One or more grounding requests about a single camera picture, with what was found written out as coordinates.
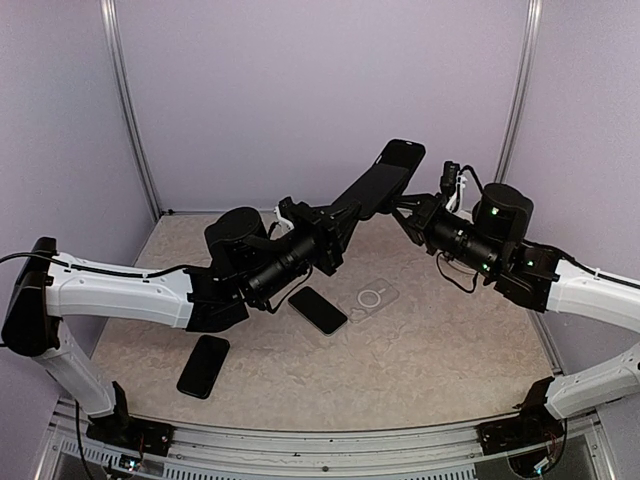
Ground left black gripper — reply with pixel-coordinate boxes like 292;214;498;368
247;201;364;305

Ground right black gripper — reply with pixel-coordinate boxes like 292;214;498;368
386;189;504;276

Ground black phone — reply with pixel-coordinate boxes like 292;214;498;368
176;335;230;400
331;163;410;220

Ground clear phone case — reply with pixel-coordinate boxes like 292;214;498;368
338;278;400;323

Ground phone from clear case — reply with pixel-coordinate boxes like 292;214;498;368
288;286;348;336

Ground black case of phone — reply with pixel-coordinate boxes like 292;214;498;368
375;139;427;213

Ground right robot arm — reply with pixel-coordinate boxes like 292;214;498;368
392;183;639;444

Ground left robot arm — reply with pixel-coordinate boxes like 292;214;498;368
1;198;361;445

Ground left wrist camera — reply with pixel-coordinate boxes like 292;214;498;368
274;197;300;233

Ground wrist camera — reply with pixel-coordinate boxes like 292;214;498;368
440;160;467;213
274;197;300;233

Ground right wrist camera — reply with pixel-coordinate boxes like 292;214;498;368
440;160;467;213

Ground front aluminium rail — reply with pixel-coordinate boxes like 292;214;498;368
34;424;616;480

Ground right aluminium frame post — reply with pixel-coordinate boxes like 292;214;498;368
494;0;543;183

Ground aluminium frame post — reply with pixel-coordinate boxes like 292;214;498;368
494;0;543;183
100;0;162;222

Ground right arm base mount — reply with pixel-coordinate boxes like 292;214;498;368
476;416;565;456

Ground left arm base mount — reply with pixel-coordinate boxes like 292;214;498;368
86;416;175;457

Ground left aluminium frame post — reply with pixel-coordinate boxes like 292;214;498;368
100;0;162;222

